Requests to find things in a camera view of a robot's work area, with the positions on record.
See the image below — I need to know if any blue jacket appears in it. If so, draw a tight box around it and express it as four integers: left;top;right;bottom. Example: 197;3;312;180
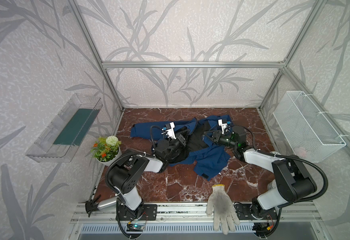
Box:
130;115;231;181

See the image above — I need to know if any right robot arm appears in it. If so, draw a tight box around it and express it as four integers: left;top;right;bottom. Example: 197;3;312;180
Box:
204;126;329;220

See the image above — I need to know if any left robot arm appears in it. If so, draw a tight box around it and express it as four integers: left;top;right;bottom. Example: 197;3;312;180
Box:
85;134;188;221

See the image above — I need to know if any potted artificial flower plant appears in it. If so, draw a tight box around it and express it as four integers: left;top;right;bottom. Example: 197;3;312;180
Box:
91;136;122;167

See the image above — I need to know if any pink item in basket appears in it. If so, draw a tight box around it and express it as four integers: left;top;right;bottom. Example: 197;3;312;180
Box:
294;147;309;159

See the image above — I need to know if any grey knit work glove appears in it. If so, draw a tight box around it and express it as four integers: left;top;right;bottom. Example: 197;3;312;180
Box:
206;185;241;235

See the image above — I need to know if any green circuit board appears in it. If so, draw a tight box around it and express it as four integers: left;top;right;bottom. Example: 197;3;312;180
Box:
127;223;145;232

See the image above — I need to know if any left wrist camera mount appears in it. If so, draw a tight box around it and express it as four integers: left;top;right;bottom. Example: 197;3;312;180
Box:
162;122;176;140

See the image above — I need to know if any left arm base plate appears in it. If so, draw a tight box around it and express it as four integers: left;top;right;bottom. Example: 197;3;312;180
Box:
117;204;158;221

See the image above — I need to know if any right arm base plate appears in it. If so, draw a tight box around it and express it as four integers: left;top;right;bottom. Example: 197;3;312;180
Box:
234;202;278;221

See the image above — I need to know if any white wire mesh basket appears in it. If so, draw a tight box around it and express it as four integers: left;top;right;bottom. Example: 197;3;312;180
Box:
273;91;346;163

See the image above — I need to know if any clear plastic wall shelf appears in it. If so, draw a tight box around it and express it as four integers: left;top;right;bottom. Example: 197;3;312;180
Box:
26;94;103;163

